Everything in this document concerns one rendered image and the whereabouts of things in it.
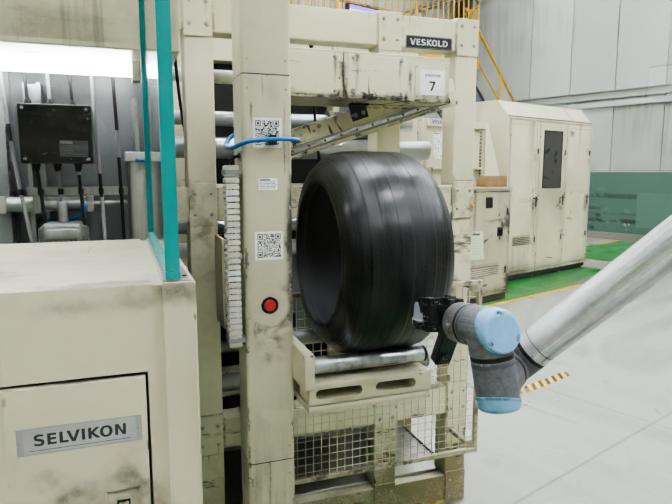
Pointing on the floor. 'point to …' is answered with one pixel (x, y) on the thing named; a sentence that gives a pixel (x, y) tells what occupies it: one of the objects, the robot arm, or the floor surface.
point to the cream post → (272, 212)
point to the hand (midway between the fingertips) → (417, 321)
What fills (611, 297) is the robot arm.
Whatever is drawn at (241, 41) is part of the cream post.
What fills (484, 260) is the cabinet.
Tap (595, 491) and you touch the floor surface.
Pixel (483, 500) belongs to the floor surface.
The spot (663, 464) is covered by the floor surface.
